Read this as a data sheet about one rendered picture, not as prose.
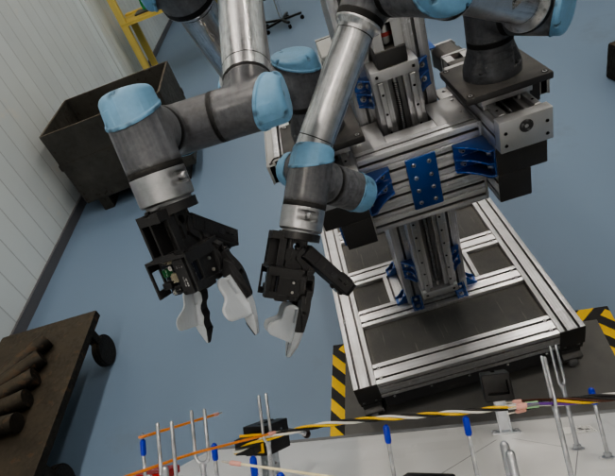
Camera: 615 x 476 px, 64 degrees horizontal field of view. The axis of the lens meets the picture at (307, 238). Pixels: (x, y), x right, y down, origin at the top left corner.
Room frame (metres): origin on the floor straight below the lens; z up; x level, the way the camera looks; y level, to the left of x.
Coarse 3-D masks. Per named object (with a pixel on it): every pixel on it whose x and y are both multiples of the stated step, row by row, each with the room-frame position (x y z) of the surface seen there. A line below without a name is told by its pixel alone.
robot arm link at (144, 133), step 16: (112, 96) 0.63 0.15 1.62; (128, 96) 0.62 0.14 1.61; (144, 96) 0.63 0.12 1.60; (112, 112) 0.62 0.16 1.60; (128, 112) 0.61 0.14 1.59; (144, 112) 0.62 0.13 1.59; (160, 112) 0.63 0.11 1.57; (112, 128) 0.61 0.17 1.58; (128, 128) 0.60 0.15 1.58; (144, 128) 0.60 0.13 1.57; (160, 128) 0.61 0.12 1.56; (176, 128) 0.65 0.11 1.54; (128, 144) 0.60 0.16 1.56; (144, 144) 0.59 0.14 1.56; (160, 144) 0.60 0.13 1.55; (176, 144) 0.62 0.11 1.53; (128, 160) 0.59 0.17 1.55; (144, 160) 0.59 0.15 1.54; (160, 160) 0.59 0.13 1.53; (176, 160) 0.60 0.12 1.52; (128, 176) 0.60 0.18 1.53; (144, 176) 0.64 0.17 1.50
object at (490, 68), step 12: (468, 48) 1.21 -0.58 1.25; (480, 48) 1.16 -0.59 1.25; (492, 48) 1.15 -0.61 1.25; (504, 48) 1.14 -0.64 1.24; (516, 48) 1.16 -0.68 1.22; (468, 60) 1.20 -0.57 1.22; (480, 60) 1.17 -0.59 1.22; (492, 60) 1.14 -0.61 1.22; (504, 60) 1.13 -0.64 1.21; (516, 60) 1.15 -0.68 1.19; (468, 72) 1.19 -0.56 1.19; (480, 72) 1.17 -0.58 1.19; (492, 72) 1.14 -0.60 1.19; (504, 72) 1.13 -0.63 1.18; (516, 72) 1.13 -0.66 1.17; (480, 84) 1.15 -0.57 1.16
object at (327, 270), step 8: (312, 248) 0.66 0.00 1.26; (304, 256) 0.65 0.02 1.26; (312, 256) 0.65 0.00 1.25; (320, 256) 0.65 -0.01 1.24; (312, 264) 0.64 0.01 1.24; (320, 264) 0.64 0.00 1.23; (328, 264) 0.64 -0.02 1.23; (320, 272) 0.63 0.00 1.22; (328, 272) 0.63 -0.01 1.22; (336, 272) 0.63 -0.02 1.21; (328, 280) 0.64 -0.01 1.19; (336, 280) 0.62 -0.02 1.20; (344, 280) 0.62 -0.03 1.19; (352, 280) 0.64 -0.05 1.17; (336, 288) 0.63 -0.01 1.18; (344, 288) 0.62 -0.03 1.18; (352, 288) 0.62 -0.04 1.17
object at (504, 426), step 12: (480, 372) 0.50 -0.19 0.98; (492, 372) 0.48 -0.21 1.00; (504, 372) 0.46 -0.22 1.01; (492, 384) 0.47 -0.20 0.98; (504, 384) 0.46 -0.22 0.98; (492, 396) 0.44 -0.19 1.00; (504, 396) 0.43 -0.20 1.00; (504, 420) 0.42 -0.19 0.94; (492, 432) 0.42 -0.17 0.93; (504, 432) 0.40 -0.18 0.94; (516, 432) 0.40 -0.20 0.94
